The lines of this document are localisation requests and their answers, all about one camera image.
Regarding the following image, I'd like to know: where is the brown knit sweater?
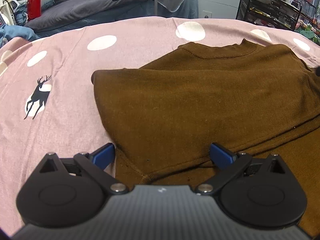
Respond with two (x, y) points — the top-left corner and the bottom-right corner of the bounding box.
(92, 40), (319, 236)

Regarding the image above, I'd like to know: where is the pink polka dot bedsheet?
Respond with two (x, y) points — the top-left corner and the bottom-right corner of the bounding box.
(1, 17), (319, 235)

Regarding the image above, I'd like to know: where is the green potted plant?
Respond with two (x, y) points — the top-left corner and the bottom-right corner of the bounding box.
(295, 22), (320, 45)

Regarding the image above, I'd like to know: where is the black metal shelf rack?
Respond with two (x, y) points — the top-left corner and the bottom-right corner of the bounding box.
(236, 0), (302, 31)

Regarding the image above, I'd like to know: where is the blue garment pile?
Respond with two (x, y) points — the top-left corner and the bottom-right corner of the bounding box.
(0, 24), (40, 47)

